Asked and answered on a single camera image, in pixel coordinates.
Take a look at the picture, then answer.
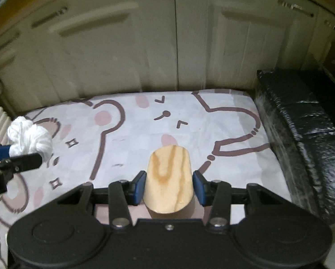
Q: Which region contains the white knotted cloth ball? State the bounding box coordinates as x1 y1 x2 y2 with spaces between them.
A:
7 116 53 162

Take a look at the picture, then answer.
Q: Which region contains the oval wooden block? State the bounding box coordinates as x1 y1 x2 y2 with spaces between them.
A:
143 145 194 214

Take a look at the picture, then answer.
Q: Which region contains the cartoon bear bed sheet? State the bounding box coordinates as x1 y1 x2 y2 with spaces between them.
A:
0 89 290 268

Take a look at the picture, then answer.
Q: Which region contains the cream cabinet with doors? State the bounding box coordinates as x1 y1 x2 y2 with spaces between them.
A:
0 0 335 113

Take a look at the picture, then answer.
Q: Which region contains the black glossy wrapped cushion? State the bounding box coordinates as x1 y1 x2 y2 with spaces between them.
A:
255 67 335 225

